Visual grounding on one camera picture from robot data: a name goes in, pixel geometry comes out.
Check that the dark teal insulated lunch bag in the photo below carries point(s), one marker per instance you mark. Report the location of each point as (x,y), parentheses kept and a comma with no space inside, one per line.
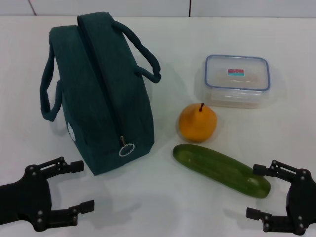
(98,98)

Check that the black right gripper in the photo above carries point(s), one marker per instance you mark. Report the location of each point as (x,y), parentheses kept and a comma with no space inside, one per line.
(303,205)

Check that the green cucumber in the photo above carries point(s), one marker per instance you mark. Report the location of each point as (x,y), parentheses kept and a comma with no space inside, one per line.
(217,168)

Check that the clear plastic food container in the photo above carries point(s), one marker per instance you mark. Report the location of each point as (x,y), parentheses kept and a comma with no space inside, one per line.
(237,79)

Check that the orange yellow pear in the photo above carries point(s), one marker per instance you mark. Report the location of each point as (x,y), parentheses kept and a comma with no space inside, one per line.
(197,126)

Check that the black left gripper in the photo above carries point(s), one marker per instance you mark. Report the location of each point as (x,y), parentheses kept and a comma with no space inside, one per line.
(29,195)

